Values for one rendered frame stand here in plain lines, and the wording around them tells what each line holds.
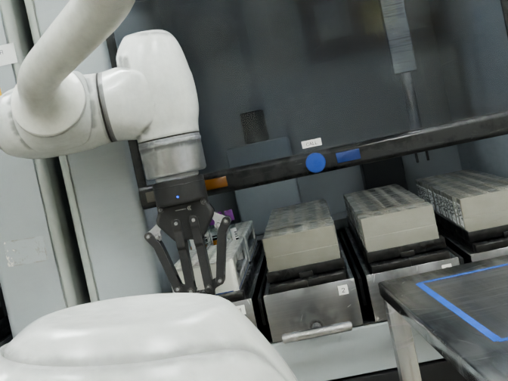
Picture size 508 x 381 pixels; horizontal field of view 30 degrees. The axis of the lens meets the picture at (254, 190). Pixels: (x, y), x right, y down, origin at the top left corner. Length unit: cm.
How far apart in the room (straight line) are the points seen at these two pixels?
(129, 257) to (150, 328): 113
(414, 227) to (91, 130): 51
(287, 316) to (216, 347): 102
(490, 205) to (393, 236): 15
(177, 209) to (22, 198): 28
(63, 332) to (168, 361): 5
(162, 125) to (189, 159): 6
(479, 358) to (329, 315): 61
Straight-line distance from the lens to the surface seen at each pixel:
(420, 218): 146
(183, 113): 133
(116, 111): 133
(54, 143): 133
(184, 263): 137
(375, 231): 146
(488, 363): 79
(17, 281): 154
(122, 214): 149
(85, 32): 110
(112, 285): 151
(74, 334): 38
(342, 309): 139
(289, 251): 145
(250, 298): 141
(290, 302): 139
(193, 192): 134
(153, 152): 133
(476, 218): 147
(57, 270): 152
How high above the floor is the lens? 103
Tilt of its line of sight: 3 degrees down
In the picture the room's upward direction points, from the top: 12 degrees counter-clockwise
